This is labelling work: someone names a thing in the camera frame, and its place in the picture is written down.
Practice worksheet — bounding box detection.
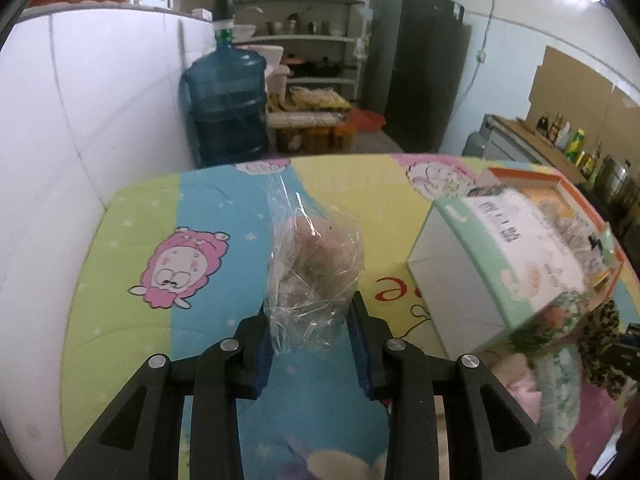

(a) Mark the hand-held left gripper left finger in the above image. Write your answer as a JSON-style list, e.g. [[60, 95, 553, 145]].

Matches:
[[52, 305, 273, 480]]

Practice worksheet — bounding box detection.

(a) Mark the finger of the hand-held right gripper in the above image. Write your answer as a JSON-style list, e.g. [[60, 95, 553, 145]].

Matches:
[[612, 327, 640, 361]]

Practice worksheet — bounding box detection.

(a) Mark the pale green cloth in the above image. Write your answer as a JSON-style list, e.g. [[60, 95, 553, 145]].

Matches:
[[530, 345, 601, 441]]

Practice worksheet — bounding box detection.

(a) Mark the black water pump dispenser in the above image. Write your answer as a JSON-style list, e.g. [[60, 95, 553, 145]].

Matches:
[[212, 0, 236, 36]]

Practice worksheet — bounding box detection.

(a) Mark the cartoon printed blanket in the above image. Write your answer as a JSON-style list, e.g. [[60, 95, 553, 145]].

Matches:
[[60, 152, 640, 480]]

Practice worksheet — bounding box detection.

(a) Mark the row of condiment bottles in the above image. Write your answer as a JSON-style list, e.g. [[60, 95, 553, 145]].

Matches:
[[535, 112, 616, 181]]

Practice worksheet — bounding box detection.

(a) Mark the clear bag with pink ball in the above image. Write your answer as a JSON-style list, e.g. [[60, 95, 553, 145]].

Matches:
[[262, 172, 366, 356]]

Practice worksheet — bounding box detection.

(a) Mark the steel pot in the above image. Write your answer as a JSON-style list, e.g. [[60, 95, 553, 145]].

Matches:
[[600, 160, 640, 221]]

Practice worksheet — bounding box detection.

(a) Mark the red plastic basin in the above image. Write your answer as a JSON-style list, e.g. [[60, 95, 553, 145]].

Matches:
[[350, 109, 387, 133]]

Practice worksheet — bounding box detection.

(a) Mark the blue water jug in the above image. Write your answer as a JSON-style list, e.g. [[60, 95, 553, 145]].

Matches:
[[180, 30, 271, 168]]

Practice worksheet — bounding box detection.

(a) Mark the grey metal shelf rack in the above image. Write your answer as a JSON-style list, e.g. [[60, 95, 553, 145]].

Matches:
[[227, 0, 373, 101]]

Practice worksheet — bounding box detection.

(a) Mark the black wok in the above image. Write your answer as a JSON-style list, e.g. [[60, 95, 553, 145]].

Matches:
[[310, 57, 346, 78]]

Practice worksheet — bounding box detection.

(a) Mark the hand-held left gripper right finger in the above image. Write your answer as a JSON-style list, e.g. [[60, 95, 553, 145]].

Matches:
[[347, 292, 576, 480]]

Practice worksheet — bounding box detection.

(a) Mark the floral tissue pack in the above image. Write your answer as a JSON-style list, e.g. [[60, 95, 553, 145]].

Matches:
[[510, 292, 596, 348]]

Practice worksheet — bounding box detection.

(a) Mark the cardboard sheet on wall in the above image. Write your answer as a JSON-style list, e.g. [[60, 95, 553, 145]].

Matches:
[[527, 45, 640, 161]]

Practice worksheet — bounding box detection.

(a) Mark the leopard print cloth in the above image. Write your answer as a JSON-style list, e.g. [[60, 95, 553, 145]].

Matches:
[[575, 300, 625, 401]]

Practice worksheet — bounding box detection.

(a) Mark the green white tissue box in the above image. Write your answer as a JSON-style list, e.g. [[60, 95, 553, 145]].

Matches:
[[406, 187, 616, 356]]

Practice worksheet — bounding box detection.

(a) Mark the dark refrigerator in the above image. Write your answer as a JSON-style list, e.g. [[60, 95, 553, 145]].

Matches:
[[362, 0, 466, 153]]

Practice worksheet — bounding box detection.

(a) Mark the orange cardboard box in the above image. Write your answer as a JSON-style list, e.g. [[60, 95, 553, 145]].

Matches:
[[477, 165, 626, 281]]

